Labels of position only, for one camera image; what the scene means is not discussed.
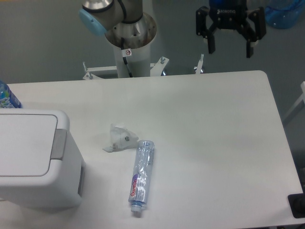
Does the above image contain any white pedestal foot bracket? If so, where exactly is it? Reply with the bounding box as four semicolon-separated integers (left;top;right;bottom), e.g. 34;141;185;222
83;56;170;80

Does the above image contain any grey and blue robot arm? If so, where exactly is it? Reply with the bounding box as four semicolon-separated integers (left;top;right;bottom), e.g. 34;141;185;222
79;0;266;58

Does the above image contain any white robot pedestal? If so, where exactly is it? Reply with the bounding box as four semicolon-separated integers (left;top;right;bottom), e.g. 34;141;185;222
112;44;151;77

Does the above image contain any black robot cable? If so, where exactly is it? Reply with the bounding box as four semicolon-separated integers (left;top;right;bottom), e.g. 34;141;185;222
120;37;133;78

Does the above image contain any white push-lid trash can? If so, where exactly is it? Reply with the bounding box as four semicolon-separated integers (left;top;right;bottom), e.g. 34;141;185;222
0;108;86;208

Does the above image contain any blue labelled bottle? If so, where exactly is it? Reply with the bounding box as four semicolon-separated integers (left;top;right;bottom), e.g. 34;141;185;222
0;81;23;108

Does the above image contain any metal levelling foot bolt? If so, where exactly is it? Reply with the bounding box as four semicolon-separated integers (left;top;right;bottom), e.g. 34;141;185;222
194;53;205;74

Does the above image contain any empty clear plastic bottle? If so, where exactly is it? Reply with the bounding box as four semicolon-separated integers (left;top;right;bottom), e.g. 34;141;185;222
128;140;154;213

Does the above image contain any black device at table edge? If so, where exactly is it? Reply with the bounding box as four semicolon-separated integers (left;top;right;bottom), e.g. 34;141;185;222
288;193;305;219

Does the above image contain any white frame at right edge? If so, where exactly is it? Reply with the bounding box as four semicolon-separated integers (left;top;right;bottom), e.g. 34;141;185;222
282;82;305;126

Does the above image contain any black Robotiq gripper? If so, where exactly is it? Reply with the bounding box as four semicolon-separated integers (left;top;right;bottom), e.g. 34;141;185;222
195;0;266;58

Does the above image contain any large blue water jug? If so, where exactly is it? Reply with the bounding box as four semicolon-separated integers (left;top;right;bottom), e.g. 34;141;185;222
265;0;305;29

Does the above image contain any crumpled clear plastic wrapper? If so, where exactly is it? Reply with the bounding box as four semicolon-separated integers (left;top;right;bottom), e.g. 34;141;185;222
103;124;139;153

